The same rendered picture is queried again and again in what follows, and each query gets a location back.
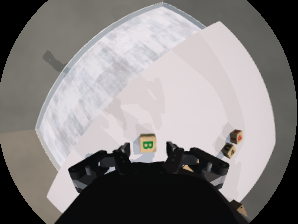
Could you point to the tan flat square mat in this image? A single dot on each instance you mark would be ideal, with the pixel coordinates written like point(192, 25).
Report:
point(186, 167)

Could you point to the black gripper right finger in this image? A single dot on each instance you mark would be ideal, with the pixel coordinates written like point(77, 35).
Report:
point(213, 169)

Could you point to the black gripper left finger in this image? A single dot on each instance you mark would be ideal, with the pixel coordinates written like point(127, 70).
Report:
point(84, 172)

